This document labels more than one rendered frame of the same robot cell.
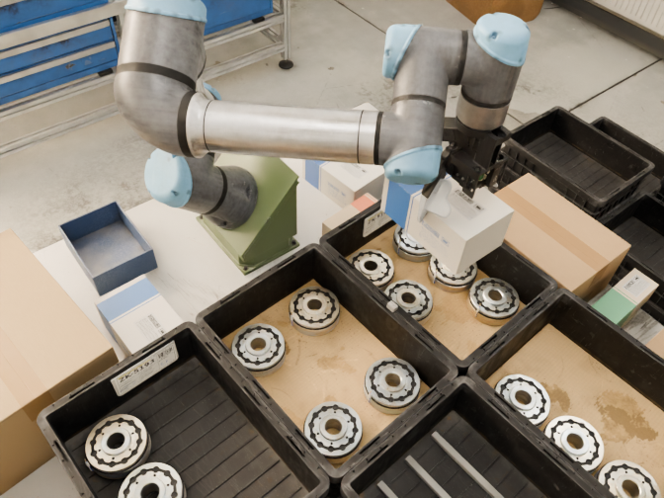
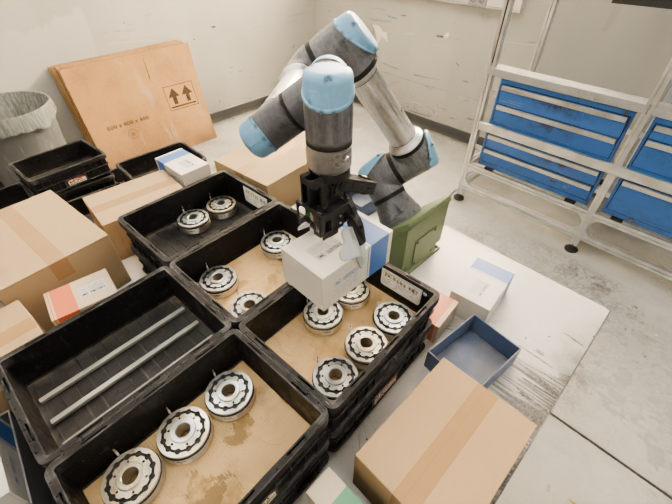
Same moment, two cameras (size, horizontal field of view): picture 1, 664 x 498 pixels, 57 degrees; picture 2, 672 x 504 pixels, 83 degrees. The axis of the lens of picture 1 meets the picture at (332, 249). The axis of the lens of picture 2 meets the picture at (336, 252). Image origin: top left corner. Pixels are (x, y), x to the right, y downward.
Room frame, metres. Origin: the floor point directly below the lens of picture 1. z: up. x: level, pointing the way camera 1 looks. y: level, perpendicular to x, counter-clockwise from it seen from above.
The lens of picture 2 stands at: (0.75, -0.78, 1.63)
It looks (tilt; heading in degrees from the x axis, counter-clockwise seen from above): 42 degrees down; 86
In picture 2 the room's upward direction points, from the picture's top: straight up
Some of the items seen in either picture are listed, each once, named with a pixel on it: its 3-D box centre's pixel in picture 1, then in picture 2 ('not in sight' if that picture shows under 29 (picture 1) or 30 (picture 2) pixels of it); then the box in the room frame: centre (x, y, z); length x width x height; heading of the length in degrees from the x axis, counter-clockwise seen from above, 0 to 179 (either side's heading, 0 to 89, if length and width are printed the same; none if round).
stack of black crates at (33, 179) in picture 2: not in sight; (76, 193); (-0.66, 1.22, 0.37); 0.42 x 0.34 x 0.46; 41
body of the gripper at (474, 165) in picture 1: (474, 150); (326, 198); (0.77, -0.22, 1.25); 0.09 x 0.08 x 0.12; 41
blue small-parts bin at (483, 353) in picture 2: not in sight; (471, 357); (1.15, -0.24, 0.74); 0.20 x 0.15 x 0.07; 34
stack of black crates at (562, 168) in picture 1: (556, 199); not in sight; (1.60, -0.79, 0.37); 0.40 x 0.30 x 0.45; 41
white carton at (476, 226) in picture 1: (444, 209); (338, 255); (0.79, -0.20, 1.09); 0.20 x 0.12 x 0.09; 41
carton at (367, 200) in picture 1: (361, 229); (422, 308); (1.06, -0.07, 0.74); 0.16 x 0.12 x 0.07; 136
